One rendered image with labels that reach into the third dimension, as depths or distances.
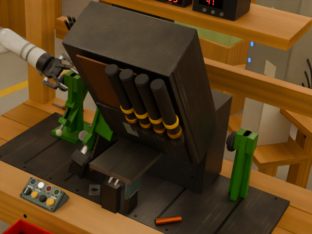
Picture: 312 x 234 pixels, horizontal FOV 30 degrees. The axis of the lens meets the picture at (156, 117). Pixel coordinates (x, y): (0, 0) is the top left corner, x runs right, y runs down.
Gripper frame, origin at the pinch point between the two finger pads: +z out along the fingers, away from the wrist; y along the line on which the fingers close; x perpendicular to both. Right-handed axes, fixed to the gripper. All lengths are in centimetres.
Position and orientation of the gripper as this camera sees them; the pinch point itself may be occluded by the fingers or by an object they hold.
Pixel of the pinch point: (71, 80)
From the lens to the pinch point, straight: 219.1
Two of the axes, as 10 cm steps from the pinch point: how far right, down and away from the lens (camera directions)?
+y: 5.6, -8.2, 1.1
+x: 1.6, 2.4, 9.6
